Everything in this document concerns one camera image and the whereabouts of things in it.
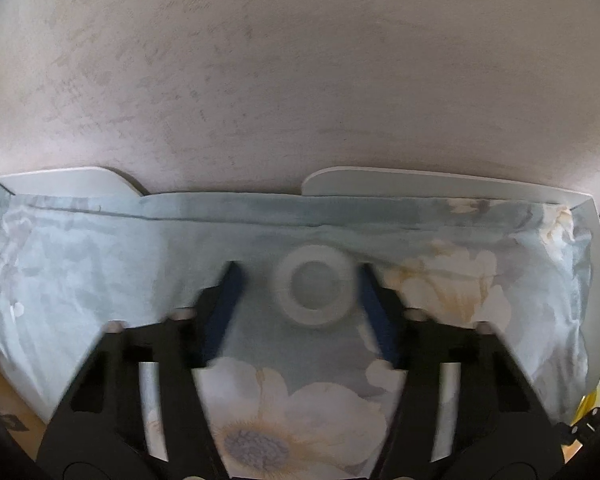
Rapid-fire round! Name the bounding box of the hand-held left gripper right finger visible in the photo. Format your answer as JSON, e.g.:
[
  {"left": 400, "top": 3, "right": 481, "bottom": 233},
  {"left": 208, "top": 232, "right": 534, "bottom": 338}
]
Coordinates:
[{"left": 357, "top": 262, "right": 566, "bottom": 480}]

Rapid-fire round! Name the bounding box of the white tape ring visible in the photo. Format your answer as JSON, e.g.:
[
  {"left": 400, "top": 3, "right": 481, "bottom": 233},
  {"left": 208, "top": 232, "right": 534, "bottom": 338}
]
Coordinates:
[{"left": 271, "top": 243, "right": 356, "bottom": 330}]

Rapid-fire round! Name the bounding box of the blue floral cloth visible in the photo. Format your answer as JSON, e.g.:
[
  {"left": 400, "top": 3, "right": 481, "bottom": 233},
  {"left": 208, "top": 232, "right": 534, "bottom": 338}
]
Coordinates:
[{"left": 0, "top": 191, "right": 595, "bottom": 480}]

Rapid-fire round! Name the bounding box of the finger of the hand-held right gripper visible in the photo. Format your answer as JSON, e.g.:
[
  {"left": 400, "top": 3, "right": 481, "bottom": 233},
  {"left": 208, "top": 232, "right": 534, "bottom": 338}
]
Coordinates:
[{"left": 555, "top": 406, "right": 600, "bottom": 447}]

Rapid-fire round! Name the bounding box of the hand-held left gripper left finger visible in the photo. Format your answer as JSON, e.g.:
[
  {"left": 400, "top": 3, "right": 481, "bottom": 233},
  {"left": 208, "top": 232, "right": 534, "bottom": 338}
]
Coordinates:
[{"left": 36, "top": 260, "right": 245, "bottom": 480}]

